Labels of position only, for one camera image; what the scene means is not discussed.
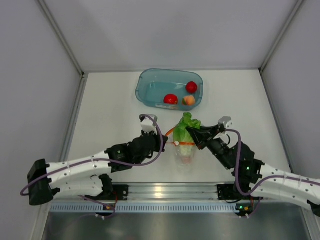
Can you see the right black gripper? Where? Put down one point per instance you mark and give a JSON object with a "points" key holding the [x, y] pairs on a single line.
{"points": [[204, 133]]}

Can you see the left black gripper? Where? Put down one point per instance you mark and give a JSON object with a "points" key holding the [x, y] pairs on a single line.
{"points": [[158, 142]]}

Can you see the green fake vegetable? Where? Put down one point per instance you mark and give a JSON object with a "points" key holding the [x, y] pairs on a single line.
{"points": [[181, 137]]}

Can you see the clear zip top bag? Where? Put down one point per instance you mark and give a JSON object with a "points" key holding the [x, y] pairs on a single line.
{"points": [[183, 165]]}

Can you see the fake peach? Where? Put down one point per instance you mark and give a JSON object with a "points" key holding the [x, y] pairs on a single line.
{"points": [[188, 100]]}

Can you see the fake strawberry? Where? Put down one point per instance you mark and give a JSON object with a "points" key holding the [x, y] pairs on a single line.
{"points": [[171, 99]]}

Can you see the red fake pepper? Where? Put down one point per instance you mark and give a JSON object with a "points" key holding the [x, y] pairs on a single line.
{"points": [[191, 87]]}

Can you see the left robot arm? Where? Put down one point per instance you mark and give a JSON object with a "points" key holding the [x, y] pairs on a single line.
{"points": [[89, 177]]}

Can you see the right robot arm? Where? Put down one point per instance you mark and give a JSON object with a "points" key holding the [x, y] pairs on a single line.
{"points": [[253, 177]]}

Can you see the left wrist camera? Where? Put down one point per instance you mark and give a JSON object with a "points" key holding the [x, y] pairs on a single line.
{"points": [[148, 123]]}

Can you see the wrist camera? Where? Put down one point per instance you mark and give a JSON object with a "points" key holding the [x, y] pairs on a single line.
{"points": [[226, 122], [148, 123]]}

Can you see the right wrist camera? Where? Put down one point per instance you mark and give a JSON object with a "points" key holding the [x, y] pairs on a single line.
{"points": [[226, 122]]}

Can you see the aluminium mounting rail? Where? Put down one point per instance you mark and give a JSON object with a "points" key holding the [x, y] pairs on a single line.
{"points": [[197, 191]]}

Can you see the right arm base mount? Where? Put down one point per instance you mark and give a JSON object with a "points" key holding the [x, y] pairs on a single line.
{"points": [[227, 193]]}

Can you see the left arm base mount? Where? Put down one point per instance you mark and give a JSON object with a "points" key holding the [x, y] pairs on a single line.
{"points": [[120, 192]]}

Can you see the slotted cable duct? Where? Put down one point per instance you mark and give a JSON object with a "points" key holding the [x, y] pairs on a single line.
{"points": [[135, 207]]}

